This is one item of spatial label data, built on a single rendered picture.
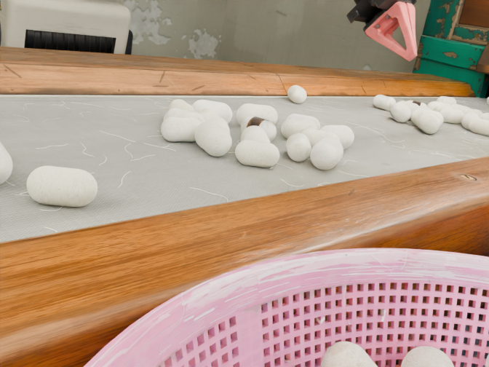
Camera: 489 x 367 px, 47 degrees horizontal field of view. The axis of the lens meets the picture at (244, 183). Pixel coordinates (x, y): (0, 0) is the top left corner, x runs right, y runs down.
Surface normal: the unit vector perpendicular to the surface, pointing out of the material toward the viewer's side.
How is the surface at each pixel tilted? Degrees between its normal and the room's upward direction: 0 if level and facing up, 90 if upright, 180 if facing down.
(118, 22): 98
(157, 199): 0
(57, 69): 45
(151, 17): 90
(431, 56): 90
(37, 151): 0
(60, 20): 98
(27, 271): 0
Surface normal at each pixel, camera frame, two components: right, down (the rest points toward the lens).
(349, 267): 0.44, 0.08
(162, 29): 0.66, 0.34
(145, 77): 0.60, -0.43
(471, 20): -0.71, 0.11
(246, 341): 0.74, 0.02
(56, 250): 0.16, -0.94
